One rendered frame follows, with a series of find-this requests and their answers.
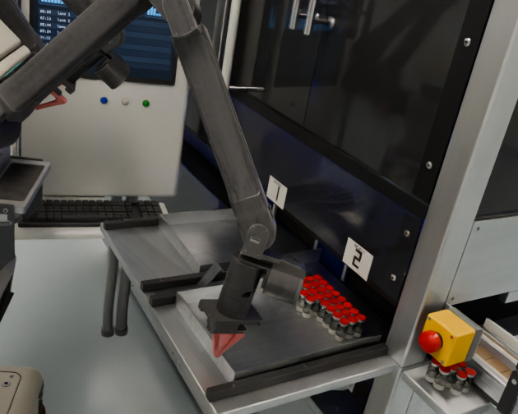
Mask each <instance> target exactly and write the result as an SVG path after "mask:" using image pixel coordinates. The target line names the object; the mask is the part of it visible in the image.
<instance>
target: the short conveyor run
mask: <svg viewBox="0 0 518 414"><path fill-rule="evenodd" d="M483 326H484V327H485V328H484V329H483V335H482V337H481V339H480V342H479V345H478V347H477V350H476V352H475V354H474V357H472V358H471V360H468V361H465V363H466V364H467V366H466V368H467V367H469V368H472V369H473V370H475V372H476V374H475V376H474V381H473V383H472V385H471V386H472V387H473V388H475V389H476V390H477V391H478V392H479V393H481V394H482V395H483V396H484V397H485V398H486V399H487V400H488V401H489V402H490V403H491V404H490V406H489V409H488V410H487V411H485V412H482V413H481V414H518V339H517V338H515V337H514V336H512V335H511V334H510V333H508V332H507V331H506V330H505V329H503V328H502V327H500V326H499V325H498V324H496V323H495V322H493V321H492V320H490V319H489V318H487V319H486V320H485V322H484V325H483Z"/></svg>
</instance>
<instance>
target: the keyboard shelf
mask: <svg viewBox="0 0 518 414"><path fill-rule="evenodd" d="M43 200H45V201H46V200H60V201H61V200H74V202H75V200H81V202H82V200H88V201H89V202H90V200H95V202H96V201H97V200H102V201H103V202H104V200H105V198H104V196H86V195H43ZM159 204H160V208H161V209H162V212H163V214H168V211H167V209H166V207H165V205H164V203H159ZM99 228H100V227H48V228H19V227H18V223H15V240H40V239H98V238H105V237H104V235H103V233H102V232H101V231H100V229H99Z"/></svg>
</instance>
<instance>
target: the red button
mask: <svg viewBox="0 0 518 414"><path fill-rule="evenodd" d="M419 346H420V347H421V349H422V350H423V351H424V352H426V353H429V354H431V353H434V352H438V351H439V350H440V348H441V339H440V338H439V336H438V334H437V333H436V332H434V331H433V330H428V331H424V332H422V333H421V334H420V335H419Z"/></svg>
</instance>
